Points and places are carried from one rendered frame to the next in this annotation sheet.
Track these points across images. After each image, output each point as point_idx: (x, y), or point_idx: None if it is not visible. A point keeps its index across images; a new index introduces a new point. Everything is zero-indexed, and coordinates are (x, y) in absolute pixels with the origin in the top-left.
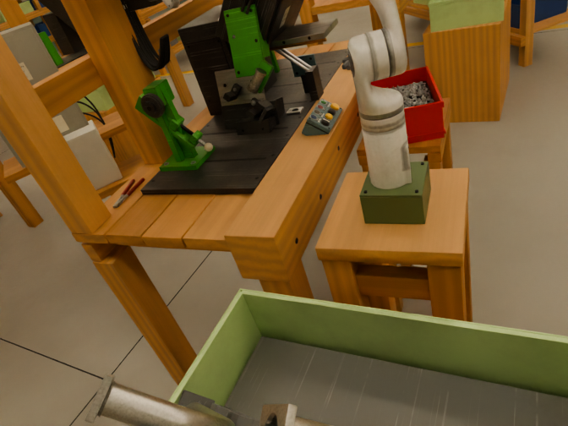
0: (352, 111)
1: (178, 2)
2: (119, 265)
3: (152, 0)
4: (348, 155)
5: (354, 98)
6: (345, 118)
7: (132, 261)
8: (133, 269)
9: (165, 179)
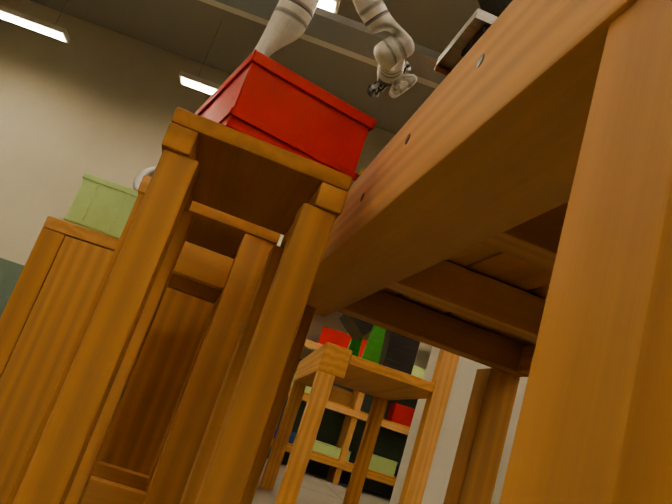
0: (359, 186)
1: (389, 93)
2: (477, 376)
3: (370, 97)
4: (326, 253)
5: (373, 163)
6: (350, 191)
7: (482, 385)
8: (478, 393)
9: None
